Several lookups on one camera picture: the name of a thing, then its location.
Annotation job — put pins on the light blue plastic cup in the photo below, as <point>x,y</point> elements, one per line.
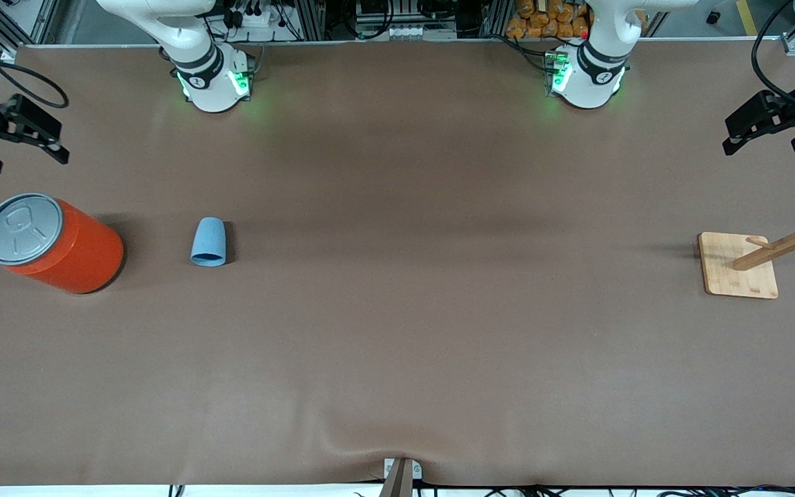
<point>208,238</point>

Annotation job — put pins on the orange can with silver lid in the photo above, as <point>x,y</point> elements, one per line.
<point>80,248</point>

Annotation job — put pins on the wooden mug tree stand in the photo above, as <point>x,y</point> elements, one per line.
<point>735,269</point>

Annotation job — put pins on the pile of orange snack packets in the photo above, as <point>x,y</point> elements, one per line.
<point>542,24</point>

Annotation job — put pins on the white power strip with plugs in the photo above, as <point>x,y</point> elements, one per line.
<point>259,19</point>

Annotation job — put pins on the white multi-socket strip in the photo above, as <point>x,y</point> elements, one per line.
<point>411,32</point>

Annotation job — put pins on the brown table cover sheet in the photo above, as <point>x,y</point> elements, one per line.
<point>397,345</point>

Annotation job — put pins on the aluminium frame post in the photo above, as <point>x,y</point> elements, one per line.
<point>311,21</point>

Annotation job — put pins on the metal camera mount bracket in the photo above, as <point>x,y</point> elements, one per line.
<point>401,480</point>

